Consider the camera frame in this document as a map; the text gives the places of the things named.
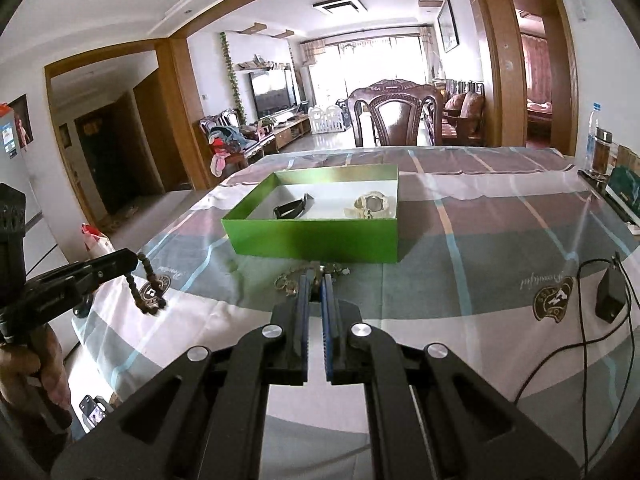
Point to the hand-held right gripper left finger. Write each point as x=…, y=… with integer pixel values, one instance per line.
x=301, y=320

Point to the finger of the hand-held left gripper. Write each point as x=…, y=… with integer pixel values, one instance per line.
x=112, y=267

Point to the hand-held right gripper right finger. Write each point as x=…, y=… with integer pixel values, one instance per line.
x=328, y=320

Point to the green cardboard box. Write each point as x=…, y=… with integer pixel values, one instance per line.
x=310, y=240

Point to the black wristband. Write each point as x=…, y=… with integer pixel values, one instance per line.
x=287, y=208

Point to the white wristwatch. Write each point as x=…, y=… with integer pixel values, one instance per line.
x=372, y=204

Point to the person's left hand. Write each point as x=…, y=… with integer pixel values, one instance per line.
x=45, y=380

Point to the white and red shopping bag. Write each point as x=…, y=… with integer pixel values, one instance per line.
x=97, y=242

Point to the smartphone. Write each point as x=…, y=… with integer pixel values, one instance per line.
x=93, y=411

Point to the pile of colourful clothes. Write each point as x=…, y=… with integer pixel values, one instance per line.
x=225, y=142

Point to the wooden armchair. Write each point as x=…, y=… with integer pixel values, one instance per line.
x=250, y=145

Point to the wooden television cabinet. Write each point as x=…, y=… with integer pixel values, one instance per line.
x=287, y=132

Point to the white baby fence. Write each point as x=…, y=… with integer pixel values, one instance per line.
x=327, y=117

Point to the carved wooden dining chair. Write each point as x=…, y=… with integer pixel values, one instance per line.
x=397, y=120

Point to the green ivy garland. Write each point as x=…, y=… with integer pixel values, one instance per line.
x=232, y=80

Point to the flat screen television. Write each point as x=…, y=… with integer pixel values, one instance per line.
x=272, y=92

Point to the white standing air conditioner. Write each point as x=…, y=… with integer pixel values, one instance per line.
x=306, y=85

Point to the wooden sofa with cushions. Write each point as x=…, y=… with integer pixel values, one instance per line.
x=465, y=110

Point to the beige curtain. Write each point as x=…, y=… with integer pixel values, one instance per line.
x=311, y=52

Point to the bed with pink cover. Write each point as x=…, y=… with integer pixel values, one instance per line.
x=540, y=112

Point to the black tray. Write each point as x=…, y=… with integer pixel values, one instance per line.
x=595, y=182

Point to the square ceiling lamp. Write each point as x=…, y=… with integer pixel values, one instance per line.
x=340, y=4

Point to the white power strip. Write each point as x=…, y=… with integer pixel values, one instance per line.
x=634, y=229

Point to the glass tea tumbler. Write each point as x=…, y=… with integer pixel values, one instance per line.
x=602, y=155

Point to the green tissue box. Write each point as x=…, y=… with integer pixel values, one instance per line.
x=625, y=190

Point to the pink curtain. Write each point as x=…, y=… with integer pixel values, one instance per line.
x=535, y=70

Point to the clear water bottle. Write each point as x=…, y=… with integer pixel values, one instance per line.
x=592, y=120

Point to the brown carton pack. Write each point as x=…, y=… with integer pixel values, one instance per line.
x=629, y=157

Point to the wall poster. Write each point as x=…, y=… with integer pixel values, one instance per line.
x=21, y=120

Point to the wall shelf with ornaments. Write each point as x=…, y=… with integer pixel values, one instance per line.
x=262, y=65

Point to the framed wall picture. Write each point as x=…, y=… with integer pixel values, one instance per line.
x=447, y=25

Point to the white wall device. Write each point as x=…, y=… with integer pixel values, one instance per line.
x=578, y=7

